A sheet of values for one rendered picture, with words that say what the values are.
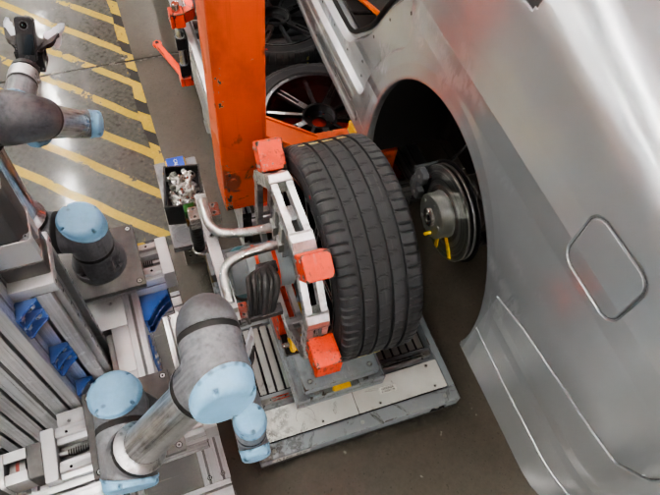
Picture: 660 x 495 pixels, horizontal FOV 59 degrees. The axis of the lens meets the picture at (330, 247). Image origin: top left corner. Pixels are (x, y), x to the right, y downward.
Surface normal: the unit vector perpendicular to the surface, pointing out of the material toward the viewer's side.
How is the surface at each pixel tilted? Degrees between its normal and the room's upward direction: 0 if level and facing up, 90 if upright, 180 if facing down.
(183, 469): 0
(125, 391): 7
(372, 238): 29
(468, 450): 0
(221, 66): 90
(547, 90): 80
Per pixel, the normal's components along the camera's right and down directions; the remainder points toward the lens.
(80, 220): 0.21, -0.55
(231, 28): 0.32, 0.81
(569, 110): -0.90, 0.12
